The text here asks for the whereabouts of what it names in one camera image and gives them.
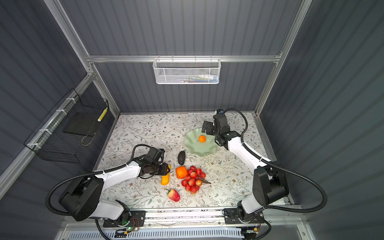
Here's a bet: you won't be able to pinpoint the small orange tangerine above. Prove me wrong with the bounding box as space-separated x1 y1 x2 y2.
198 135 207 143

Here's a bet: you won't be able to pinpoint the dark avocado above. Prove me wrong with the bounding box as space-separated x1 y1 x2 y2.
178 151 186 166

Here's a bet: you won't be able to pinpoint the orange bell pepper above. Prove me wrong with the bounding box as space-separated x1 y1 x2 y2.
176 166 189 179

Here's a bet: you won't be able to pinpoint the red yellow apple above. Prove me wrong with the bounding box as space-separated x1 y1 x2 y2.
168 189 180 202

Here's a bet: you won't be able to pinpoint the red grape bunch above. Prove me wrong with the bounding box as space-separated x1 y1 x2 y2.
181 166 211 195

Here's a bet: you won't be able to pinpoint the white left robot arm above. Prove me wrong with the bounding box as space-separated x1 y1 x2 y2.
59 147 170 226

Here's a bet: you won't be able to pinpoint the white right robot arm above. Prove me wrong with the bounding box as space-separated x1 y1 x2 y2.
202 109 289 223

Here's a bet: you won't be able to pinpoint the green wavy fruit bowl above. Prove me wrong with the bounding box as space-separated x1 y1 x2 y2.
185 128 218 157

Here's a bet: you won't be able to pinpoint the floral table mat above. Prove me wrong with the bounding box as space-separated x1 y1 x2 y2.
97 113 253 209

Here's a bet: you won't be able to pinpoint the markers in white basket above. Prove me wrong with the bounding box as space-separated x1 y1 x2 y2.
177 74 219 84

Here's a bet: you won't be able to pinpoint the yellow green tube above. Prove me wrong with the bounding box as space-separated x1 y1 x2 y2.
97 107 108 122

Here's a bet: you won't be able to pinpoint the black pad in basket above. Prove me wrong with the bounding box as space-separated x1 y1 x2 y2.
63 113 101 137

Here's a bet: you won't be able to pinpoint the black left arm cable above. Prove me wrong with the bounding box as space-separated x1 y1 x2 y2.
44 143 163 240

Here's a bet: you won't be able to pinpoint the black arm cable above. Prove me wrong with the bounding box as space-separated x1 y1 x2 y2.
223 107 328 214
44 143 163 240

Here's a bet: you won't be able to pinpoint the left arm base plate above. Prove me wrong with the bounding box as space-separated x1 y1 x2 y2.
103 211 147 228

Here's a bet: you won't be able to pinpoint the white wire mesh basket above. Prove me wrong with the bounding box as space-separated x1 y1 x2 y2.
153 57 222 85

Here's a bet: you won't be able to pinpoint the black wire basket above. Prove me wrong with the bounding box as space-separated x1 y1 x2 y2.
24 90 109 164

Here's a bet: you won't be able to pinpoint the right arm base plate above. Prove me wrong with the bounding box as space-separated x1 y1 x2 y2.
222 208 265 225

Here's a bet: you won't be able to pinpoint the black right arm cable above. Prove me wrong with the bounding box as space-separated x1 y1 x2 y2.
223 107 328 214

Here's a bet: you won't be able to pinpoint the aluminium mounting rail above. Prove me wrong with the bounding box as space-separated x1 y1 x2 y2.
59 206 304 232

